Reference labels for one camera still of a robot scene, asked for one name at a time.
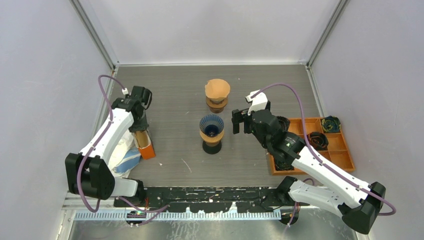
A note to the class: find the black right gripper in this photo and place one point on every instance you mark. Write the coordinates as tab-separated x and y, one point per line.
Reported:
237	118

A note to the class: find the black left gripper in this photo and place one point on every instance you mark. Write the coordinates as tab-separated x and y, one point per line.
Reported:
143	126

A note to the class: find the blue ribbed dripper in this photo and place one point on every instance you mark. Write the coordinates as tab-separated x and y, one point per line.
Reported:
211	125

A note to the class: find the brown paper coffee filter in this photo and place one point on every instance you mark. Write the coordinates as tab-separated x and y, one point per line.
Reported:
217	89

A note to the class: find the red black carafe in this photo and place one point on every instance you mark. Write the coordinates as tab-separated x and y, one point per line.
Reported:
209	149

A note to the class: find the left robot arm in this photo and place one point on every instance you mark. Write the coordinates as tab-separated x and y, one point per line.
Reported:
87	171

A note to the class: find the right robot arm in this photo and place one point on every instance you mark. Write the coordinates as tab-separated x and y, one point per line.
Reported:
358	203

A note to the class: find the orange coffee filter box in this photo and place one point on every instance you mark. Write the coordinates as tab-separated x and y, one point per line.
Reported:
144	144

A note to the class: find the dark rolled coil back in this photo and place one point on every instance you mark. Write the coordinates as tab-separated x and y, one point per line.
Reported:
284	122

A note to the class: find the dark rolled coil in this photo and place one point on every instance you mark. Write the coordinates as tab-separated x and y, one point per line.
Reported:
318	141
284	122
281	166

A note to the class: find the white blue plastic bag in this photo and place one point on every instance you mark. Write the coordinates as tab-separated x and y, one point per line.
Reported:
124	157

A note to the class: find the dark rolled coil front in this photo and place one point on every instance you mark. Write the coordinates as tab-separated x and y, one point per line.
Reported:
281	166

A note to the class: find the dark rolled coil middle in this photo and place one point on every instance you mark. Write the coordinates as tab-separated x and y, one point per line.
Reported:
318	141

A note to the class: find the blue yellow rolled coil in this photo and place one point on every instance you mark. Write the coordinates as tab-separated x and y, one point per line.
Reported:
330	124

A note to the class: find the orange compartment tray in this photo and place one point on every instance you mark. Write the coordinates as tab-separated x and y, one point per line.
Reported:
336	151

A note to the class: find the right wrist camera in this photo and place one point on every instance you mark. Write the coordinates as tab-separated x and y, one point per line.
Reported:
257	100

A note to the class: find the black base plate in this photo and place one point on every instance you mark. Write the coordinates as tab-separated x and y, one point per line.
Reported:
211	199

